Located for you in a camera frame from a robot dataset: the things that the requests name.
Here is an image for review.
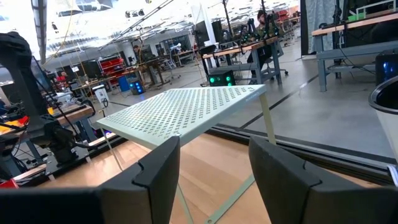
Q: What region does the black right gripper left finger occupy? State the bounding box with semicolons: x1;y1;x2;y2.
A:
0;136;181;224

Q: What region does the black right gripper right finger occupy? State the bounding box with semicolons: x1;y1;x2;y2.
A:
248;136;398;224

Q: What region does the grey office chair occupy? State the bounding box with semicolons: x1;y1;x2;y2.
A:
264;43;289;77

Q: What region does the pale green perforated metal shelf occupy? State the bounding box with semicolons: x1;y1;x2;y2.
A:
95;83;277;224

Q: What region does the black computer with blue lights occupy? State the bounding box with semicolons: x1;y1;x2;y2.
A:
129;80;145;95

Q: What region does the blue barrel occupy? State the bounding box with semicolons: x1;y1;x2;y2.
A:
118;75;131;93

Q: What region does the wood-top workbench with clutter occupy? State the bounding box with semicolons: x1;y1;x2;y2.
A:
0;102;96;147

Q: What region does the white cup with black rim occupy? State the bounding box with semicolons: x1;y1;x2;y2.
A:
368;75;398;162

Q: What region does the shelf with red bins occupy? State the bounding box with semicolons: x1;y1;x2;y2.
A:
98;57;125;78

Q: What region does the black computer with green lights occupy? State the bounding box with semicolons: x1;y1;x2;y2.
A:
208;70;236;87

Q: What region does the person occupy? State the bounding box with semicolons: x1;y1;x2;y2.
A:
247;9;276;77
55;70;70;83

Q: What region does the red plastic basket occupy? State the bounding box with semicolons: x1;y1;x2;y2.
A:
0;179;19;189

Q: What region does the wood-top grey workbench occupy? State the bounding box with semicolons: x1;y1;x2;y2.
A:
312;12;398;93
201;36;283;86

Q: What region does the black computer tower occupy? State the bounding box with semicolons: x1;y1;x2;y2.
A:
375;50;398;86

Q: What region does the black monitor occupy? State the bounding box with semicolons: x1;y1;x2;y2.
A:
193;20;211;48

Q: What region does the grey curtain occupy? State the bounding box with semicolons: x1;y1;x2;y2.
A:
300;0;337;57

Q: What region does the white box with cable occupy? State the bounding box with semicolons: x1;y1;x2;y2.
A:
93;86;110;110

